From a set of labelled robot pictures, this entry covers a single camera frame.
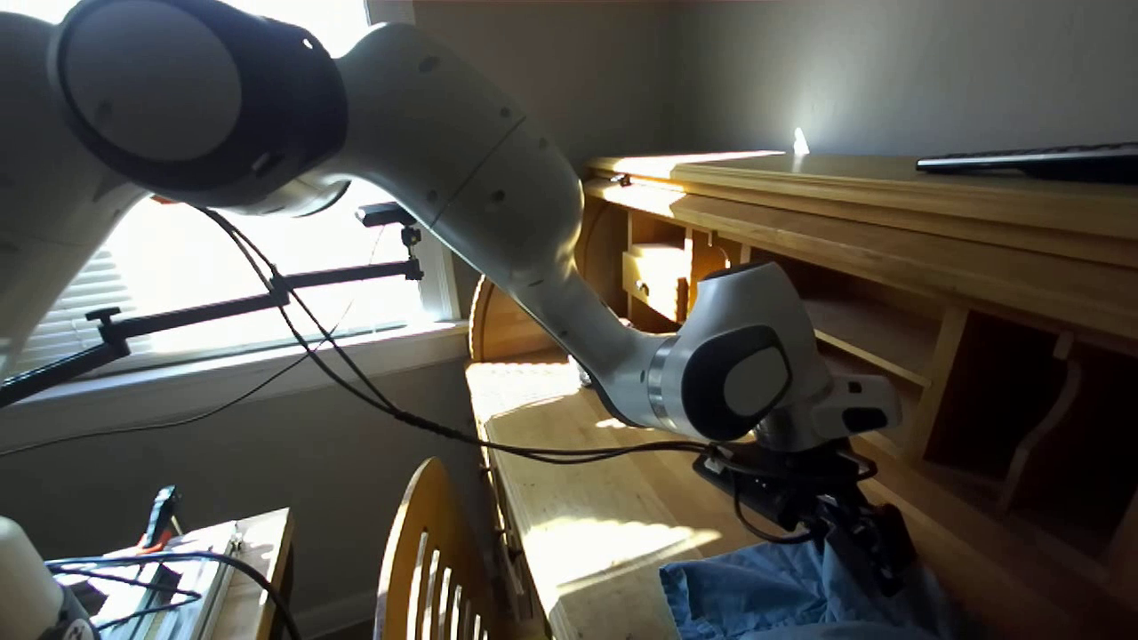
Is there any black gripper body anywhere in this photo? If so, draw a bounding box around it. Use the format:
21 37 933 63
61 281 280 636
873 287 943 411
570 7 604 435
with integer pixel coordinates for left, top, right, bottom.
802 456 915 592

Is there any blue cloth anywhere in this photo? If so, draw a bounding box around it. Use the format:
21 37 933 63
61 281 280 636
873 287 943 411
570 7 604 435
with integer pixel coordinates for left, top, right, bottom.
658 545 962 640

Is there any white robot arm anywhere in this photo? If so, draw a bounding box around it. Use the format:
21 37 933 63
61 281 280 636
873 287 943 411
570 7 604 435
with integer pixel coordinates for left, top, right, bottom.
0 0 915 589

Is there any wooden roll-top desk hutch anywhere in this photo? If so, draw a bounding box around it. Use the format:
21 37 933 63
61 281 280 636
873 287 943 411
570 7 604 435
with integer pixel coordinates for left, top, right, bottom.
466 144 1138 609

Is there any dark flat object on hutch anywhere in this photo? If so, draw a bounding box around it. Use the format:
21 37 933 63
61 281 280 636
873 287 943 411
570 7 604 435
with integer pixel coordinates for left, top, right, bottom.
915 141 1138 182

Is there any side table with clutter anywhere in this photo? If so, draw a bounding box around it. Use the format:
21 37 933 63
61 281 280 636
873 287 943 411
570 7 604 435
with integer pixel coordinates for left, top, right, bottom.
46 508 296 640

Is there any white window blind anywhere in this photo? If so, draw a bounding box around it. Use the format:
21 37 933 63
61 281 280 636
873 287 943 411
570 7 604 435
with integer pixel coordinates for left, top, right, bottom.
7 194 399 371

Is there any white rounded object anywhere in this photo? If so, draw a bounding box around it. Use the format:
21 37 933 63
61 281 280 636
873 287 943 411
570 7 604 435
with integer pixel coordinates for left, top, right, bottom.
0 517 61 640

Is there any black camera on mount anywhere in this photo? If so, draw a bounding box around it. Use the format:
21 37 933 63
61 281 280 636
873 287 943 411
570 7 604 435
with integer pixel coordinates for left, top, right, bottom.
357 204 415 229

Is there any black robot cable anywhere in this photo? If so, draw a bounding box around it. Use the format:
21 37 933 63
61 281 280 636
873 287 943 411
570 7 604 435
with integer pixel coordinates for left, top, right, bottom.
191 204 714 470

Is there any blue handled tool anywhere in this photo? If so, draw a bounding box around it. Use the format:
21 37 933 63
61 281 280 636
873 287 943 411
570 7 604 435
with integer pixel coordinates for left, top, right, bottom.
139 485 178 552

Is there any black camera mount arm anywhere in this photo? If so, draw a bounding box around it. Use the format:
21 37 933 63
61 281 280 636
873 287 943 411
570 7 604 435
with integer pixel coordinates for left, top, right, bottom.
0 259 423 404

